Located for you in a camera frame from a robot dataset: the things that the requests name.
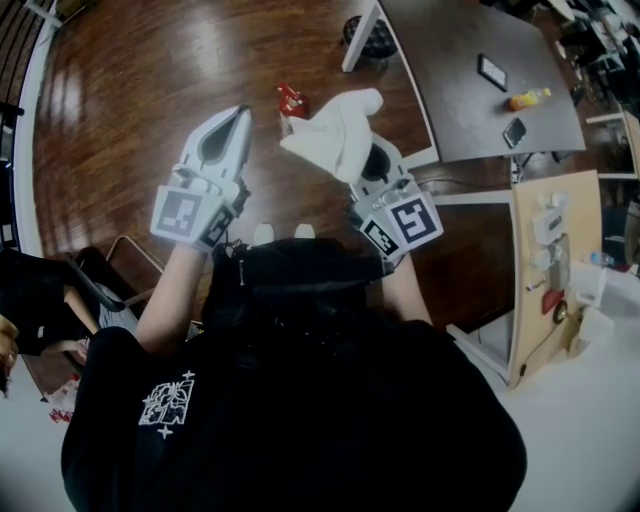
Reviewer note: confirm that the brass round knob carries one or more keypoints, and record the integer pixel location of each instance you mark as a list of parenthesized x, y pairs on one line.
[(561, 312)]

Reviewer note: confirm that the person's white shoe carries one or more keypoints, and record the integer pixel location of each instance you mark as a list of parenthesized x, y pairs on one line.
[(304, 231), (264, 235)]

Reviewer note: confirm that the black chest harness pack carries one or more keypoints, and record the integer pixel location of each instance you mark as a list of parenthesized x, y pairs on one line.
[(300, 280)]

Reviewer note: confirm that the metal chair frame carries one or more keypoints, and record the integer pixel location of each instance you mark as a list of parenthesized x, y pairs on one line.
[(141, 252)]

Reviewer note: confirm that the person's left forearm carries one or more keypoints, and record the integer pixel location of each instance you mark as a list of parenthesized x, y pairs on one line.
[(167, 300)]

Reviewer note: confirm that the red and white wrapper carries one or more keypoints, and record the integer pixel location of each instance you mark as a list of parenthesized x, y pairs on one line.
[(62, 415)]

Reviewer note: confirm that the orange drink bottle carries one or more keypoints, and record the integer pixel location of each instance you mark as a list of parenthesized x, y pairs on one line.
[(525, 101)]

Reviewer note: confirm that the white cloth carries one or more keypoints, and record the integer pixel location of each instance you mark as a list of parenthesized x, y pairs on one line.
[(335, 130)]

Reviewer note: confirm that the dark table with white frame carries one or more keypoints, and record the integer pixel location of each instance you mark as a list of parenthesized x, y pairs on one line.
[(450, 75)]

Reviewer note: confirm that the person's black t-shirt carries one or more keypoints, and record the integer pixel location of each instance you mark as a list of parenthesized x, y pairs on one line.
[(300, 440)]

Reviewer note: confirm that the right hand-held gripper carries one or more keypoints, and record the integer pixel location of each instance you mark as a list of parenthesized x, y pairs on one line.
[(412, 220)]

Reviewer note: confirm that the red fire extinguisher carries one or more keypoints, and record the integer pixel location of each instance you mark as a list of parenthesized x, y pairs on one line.
[(290, 102)]

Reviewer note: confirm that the white stand with wooden panel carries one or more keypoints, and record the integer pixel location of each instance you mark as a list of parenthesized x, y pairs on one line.
[(530, 260)]

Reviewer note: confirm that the black round stool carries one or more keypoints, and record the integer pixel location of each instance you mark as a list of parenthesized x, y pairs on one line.
[(380, 42)]

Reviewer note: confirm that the white box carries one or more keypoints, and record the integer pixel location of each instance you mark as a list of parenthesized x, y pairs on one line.
[(590, 285), (595, 330)]

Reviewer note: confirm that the black phone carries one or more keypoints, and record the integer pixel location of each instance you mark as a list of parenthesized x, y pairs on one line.
[(515, 133)]

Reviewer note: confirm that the person's right forearm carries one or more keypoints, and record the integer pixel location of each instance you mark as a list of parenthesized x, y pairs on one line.
[(405, 295)]

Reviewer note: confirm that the black framed tablet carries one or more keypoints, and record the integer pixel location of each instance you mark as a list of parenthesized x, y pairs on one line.
[(492, 72)]

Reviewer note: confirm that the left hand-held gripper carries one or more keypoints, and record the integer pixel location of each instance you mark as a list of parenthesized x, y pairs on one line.
[(180, 215)]

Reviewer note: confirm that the clear plastic bottle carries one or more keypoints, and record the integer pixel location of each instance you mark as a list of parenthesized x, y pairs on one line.
[(600, 258)]

